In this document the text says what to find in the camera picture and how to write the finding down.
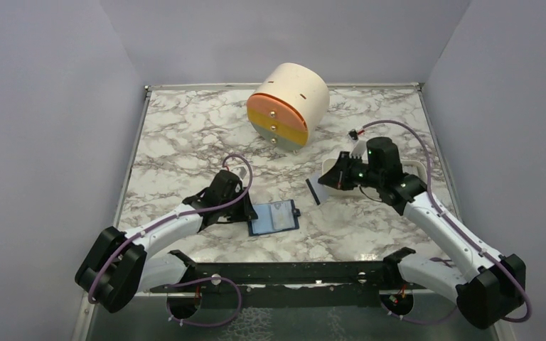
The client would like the blue card holder wallet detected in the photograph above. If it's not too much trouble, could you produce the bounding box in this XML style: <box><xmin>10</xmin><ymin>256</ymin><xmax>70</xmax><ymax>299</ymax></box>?
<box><xmin>247</xmin><ymin>200</ymin><xmax>301</xmax><ymax>237</ymax></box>

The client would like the black metal base rail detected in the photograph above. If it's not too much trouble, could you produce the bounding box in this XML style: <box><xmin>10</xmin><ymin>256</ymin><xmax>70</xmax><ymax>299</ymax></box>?
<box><xmin>150</xmin><ymin>261</ymin><xmax>429</xmax><ymax>309</ymax></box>

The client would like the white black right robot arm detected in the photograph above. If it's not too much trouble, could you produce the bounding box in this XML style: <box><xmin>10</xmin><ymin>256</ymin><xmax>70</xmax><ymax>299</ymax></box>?
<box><xmin>317</xmin><ymin>137</ymin><xmax>526</xmax><ymax>329</ymax></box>

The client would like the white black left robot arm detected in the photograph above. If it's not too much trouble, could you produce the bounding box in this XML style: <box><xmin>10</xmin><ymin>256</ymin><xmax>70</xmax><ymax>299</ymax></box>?
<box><xmin>75</xmin><ymin>170</ymin><xmax>258</xmax><ymax>313</ymax></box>

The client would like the white rectangular plastic tray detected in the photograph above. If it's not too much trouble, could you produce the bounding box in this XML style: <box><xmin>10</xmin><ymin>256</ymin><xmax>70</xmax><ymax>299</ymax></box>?
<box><xmin>316</xmin><ymin>157</ymin><xmax>426</xmax><ymax>202</ymax></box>

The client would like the round beige drawer cabinet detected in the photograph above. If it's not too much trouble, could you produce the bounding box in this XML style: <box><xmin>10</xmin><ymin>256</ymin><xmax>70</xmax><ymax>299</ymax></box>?
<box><xmin>246</xmin><ymin>63</ymin><xmax>330</xmax><ymax>152</ymax></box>

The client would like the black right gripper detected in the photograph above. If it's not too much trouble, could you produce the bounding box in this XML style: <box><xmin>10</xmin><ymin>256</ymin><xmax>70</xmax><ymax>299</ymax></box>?
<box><xmin>318</xmin><ymin>151</ymin><xmax>383</xmax><ymax>190</ymax></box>

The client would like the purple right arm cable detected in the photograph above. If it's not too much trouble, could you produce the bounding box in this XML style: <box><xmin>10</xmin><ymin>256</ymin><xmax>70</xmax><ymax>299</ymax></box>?
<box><xmin>348</xmin><ymin>119</ymin><xmax>534</xmax><ymax>324</ymax></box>

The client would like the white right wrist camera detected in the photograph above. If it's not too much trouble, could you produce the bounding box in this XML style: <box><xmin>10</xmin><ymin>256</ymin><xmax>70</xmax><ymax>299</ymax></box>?
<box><xmin>348</xmin><ymin>129</ymin><xmax>367</xmax><ymax>158</ymax></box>

